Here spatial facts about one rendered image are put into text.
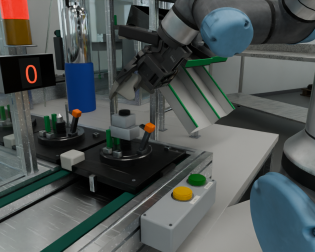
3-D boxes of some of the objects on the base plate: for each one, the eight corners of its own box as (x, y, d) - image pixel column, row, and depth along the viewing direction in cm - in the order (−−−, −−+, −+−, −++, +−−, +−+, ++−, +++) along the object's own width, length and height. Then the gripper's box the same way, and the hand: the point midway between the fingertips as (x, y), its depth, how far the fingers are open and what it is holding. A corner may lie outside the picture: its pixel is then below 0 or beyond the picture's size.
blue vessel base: (101, 108, 173) (99, 62, 165) (82, 114, 160) (78, 64, 152) (83, 105, 181) (79, 61, 173) (63, 110, 168) (58, 63, 160)
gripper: (172, 53, 55) (118, 121, 67) (203, 49, 67) (153, 108, 79) (144, 22, 57) (96, 94, 68) (179, 24, 68) (133, 85, 80)
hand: (122, 91), depth 73 cm, fingers open, 8 cm apart
